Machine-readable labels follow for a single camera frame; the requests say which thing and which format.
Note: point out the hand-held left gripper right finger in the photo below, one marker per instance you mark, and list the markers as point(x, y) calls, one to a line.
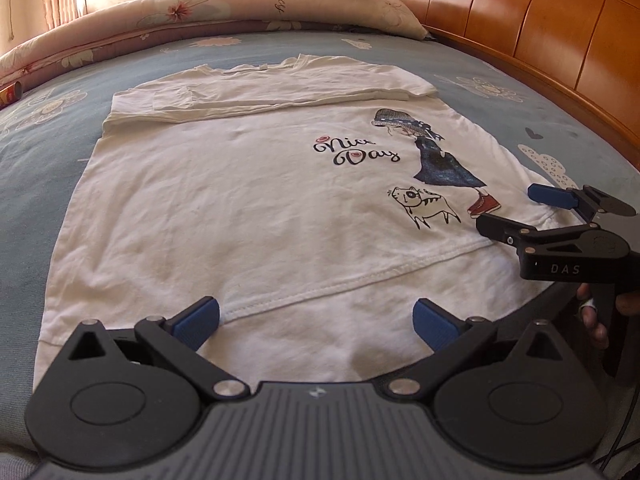
point(435, 328)

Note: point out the person's right hand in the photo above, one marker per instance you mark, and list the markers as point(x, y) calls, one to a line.
point(592, 317)

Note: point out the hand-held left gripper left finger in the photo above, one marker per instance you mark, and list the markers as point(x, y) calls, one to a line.
point(197, 323)

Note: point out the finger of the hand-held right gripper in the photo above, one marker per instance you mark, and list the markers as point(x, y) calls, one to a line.
point(505, 230)
point(550, 195)

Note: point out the wooden bed headboard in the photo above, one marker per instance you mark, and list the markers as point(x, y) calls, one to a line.
point(525, 25)

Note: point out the red chips can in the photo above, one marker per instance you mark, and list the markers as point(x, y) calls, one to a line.
point(10, 96)

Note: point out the white printed long-sleeve shirt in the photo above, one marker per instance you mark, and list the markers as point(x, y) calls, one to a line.
point(225, 200)

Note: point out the pink floral folded quilt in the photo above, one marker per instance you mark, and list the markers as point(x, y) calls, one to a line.
point(200, 10)

